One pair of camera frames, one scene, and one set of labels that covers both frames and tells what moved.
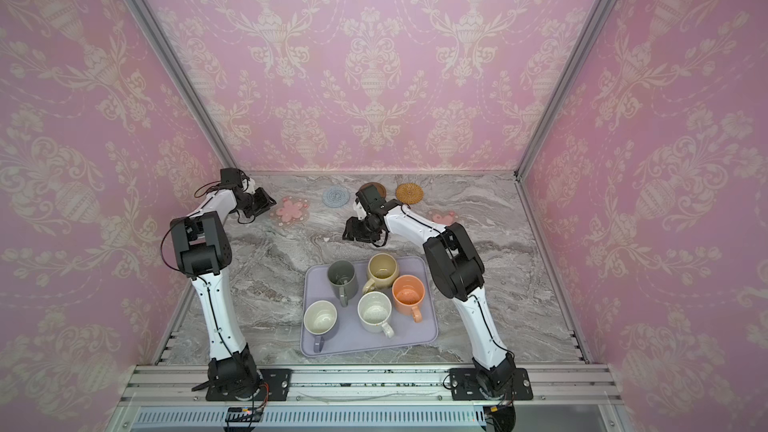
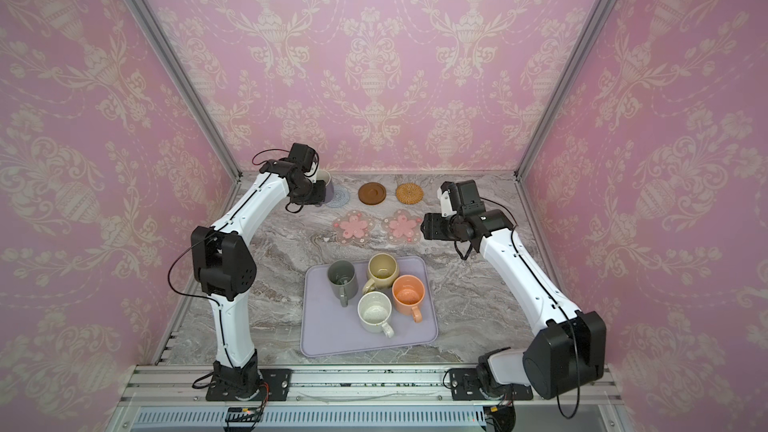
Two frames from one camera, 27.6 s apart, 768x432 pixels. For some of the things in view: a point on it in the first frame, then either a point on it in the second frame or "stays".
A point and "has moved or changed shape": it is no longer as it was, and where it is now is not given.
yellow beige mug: [382, 270] stays
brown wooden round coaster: [381, 190] stays
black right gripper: [362, 230] to [432, 226]
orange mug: [408, 294] stays
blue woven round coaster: [336, 197] stays
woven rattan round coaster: [409, 193] stays
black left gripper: [262, 204] to [318, 197]
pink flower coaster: [290, 211] has moved or changed shape
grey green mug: [343, 280] stays
